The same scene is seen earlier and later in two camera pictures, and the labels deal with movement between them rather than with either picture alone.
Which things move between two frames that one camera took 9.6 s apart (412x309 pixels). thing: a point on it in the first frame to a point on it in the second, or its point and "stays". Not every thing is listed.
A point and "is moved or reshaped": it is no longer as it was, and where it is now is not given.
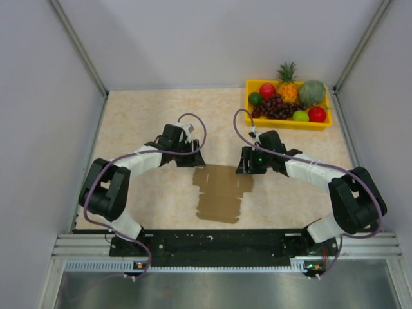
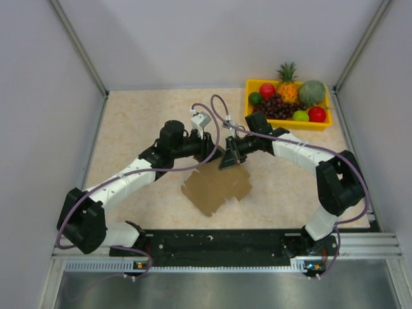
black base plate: x=188 y=245 stays
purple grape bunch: x=273 y=108 stays
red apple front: x=317 y=114 stays
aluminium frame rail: x=356 y=245 stays
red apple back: x=266 y=91 stays
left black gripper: x=192 y=159 to x=206 y=145
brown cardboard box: x=221 y=187 is moved or reshaped
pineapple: x=288 y=86 stays
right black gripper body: x=253 y=153 to x=243 y=147
